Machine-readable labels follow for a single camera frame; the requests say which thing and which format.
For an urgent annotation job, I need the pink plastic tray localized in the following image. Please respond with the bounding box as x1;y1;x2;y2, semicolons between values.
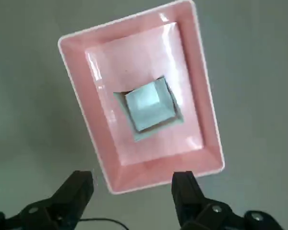
57;0;226;195

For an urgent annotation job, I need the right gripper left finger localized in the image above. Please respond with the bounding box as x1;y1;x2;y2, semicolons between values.
0;170;95;230

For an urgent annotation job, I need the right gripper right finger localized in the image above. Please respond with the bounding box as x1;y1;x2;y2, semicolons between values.
171;170;283;230

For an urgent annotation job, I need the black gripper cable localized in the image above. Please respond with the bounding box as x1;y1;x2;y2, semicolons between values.
80;210;128;230

